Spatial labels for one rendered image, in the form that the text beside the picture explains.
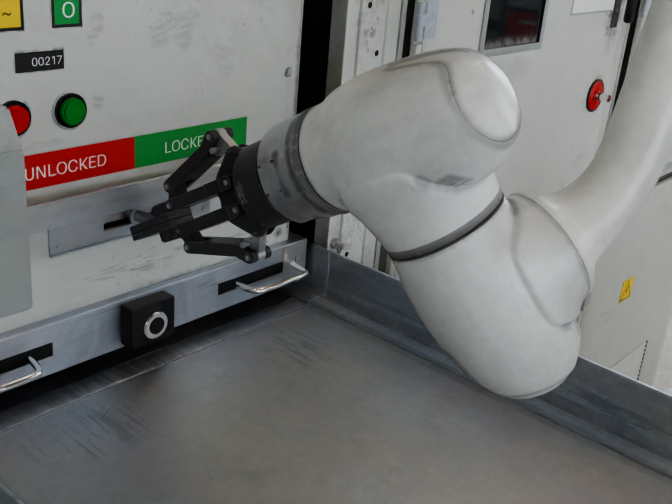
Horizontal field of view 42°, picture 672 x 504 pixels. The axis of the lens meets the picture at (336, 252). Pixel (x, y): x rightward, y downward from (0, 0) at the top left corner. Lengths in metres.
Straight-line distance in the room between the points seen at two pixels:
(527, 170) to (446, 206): 0.89
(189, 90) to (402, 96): 0.42
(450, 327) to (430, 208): 0.10
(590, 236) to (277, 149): 0.25
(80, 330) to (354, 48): 0.47
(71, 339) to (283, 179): 0.37
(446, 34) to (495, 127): 0.62
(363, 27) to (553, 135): 0.56
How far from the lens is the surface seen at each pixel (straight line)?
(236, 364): 1.02
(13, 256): 0.77
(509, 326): 0.67
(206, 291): 1.07
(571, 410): 1.02
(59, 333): 0.96
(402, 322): 1.11
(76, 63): 0.89
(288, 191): 0.70
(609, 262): 1.99
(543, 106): 1.50
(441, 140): 0.60
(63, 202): 0.87
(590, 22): 1.58
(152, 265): 1.02
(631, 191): 0.74
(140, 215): 0.96
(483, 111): 0.60
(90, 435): 0.91
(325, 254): 1.17
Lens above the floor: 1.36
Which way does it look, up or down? 23 degrees down
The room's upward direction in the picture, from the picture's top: 5 degrees clockwise
